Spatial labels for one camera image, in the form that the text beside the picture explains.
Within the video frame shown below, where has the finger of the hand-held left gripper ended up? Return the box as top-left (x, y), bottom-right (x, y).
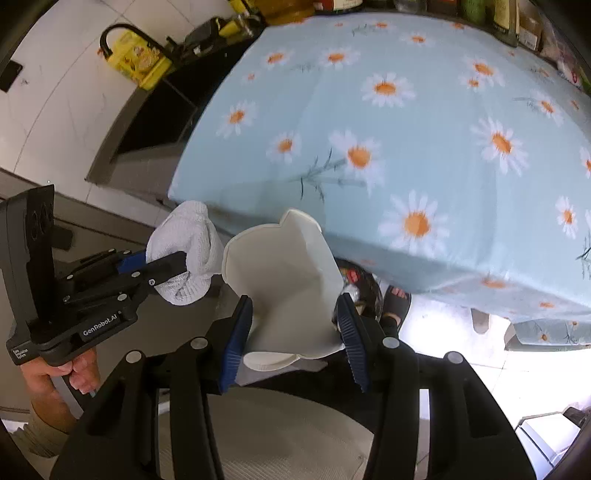
top-left (57, 248), bottom-right (148, 290)
top-left (61, 252), bottom-right (188, 306)

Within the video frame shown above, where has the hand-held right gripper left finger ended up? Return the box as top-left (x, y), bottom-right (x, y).
top-left (50, 295), bottom-right (254, 480)

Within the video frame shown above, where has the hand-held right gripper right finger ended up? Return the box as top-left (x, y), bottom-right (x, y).
top-left (337, 294), bottom-right (536, 480)

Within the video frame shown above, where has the white waffle cloth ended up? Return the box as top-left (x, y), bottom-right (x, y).
top-left (147, 200), bottom-right (225, 306)

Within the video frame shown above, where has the black lined trash bin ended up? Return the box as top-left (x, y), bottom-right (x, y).
top-left (333, 257), bottom-right (386, 325)

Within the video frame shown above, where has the white crushed paper cup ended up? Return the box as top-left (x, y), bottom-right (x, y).
top-left (222, 208), bottom-right (346, 371)

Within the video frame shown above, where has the person's left forearm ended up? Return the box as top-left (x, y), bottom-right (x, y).
top-left (17, 406), bottom-right (80, 459)

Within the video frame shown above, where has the person's left hand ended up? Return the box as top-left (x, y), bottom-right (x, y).
top-left (21, 348), bottom-right (101, 433)

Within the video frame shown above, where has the person's sandalled foot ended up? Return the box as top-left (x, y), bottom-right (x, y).
top-left (379, 285), bottom-right (413, 343)

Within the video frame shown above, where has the black kitchen sink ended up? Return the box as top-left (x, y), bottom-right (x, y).
top-left (110, 69), bottom-right (200, 158)

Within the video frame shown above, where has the yellow printed package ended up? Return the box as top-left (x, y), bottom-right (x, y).
top-left (107, 30), bottom-right (172, 92)

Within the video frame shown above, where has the white floor appliance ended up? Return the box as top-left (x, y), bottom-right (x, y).
top-left (515, 406), bottom-right (583, 467)

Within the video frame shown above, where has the black curved faucet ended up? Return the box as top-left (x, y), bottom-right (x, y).
top-left (99, 23), bottom-right (177, 63)

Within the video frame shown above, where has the blue daisy print tablecloth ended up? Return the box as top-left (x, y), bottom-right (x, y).
top-left (167, 10), bottom-right (591, 352)

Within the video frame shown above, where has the black kitchen tool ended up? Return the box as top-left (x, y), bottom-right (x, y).
top-left (177, 16), bottom-right (223, 52)

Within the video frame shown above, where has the yellow sponge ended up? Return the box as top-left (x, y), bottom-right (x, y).
top-left (217, 14), bottom-right (252, 38)

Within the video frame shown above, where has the row of condiment bottles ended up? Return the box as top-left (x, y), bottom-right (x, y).
top-left (252, 0), bottom-right (555, 52)

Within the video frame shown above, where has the black wall plate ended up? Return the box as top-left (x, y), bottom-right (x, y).
top-left (0, 61), bottom-right (23, 92)

